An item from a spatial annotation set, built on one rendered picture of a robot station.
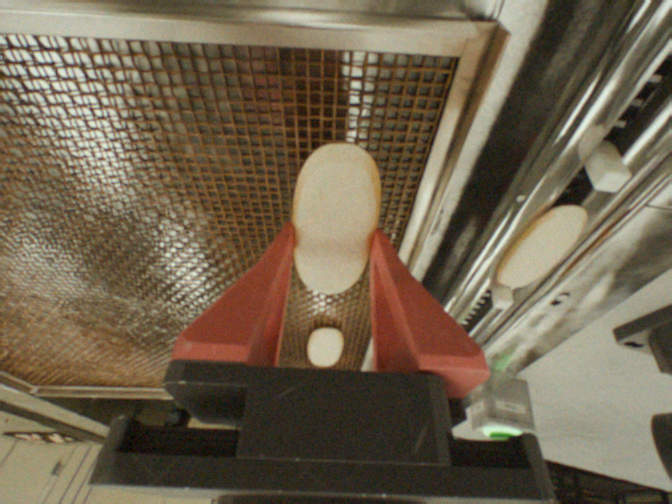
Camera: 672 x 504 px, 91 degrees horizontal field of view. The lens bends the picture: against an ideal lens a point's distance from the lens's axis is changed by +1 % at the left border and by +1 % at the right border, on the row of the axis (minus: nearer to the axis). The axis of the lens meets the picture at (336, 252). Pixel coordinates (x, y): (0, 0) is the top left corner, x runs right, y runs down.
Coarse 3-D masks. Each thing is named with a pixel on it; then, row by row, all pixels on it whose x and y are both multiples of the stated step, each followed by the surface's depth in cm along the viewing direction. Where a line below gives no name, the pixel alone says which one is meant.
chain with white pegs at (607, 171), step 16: (656, 80) 17; (640, 96) 18; (624, 112) 19; (640, 112) 18; (624, 128) 19; (608, 144) 20; (592, 160) 20; (608, 160) 19; (576, 176) 22; (592, 176) 19; (608, 176) 18; (624, 176) 18; (576, 192) 23; (496, 288) 30; (480, 304) 36; (496, 304) 30; (464, 320) 39
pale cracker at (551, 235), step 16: (560, 208) 23; (576, 208) 22; (544, 224) 23; (560, 224) 23; (576, 224) 23; (528, 240) 25; (544, 240) 24; (560, 240) 24; (512, 256) 27; (528, 256) 26; (544, 256) 26; (560, 256) 25; (512, 272) 28; (528, 272) 27; (544, 272) 27
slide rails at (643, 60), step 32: (640, 64) 16; (608, 96) 17; (608, 128) 18; (576, 160) 20; (640, 160) 19; (544, 192) 22; (608, 192) 21; (480, 288) 32; (512, 288) 31; (480, 320) 36
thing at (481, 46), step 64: (0, 0) 11; (64, 0) 12; (128, 0) 12; (0, 64) 14; (64, 64) 14; (192, 64) 14; (320, 64) 14; (0, 128) 16; (64, 128) 16; (320, 128) 16; (384, 128) 16; (448, 128) 16; (64, 192) 19; (256, 192) 19; (384, 192) 19; (0, 256) 24; (192, 256) 24; (128, 320) 32; (320, 320) 32; (0, 384) 45; (64, 384) 49; (128, 384) 49
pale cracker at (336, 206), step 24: (336, 144) 12; (312, 168) 12; (336, 168) 12; (360, 168) 12; (312, 192) 13; (336, 192) 13; (360, 192) 13; (312, 216) 14; (336, 216) 13; (360, 216) 14; (312, 240) 15; (336, 240) 15; (360, 240) 15; (312, 264) 16; (336, 264) 16; (360, 264) 16; (312, 288) 18; (336, 288) 18
